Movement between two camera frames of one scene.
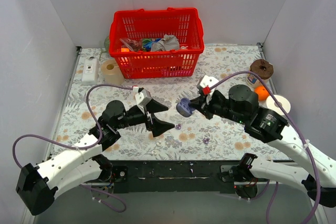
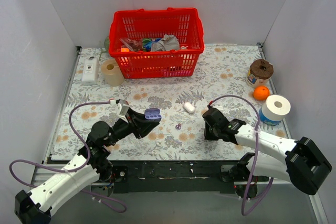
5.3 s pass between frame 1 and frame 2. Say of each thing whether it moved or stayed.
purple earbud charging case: moved
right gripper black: moved
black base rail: stayed
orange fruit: stayed
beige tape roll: stayed
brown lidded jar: stayed
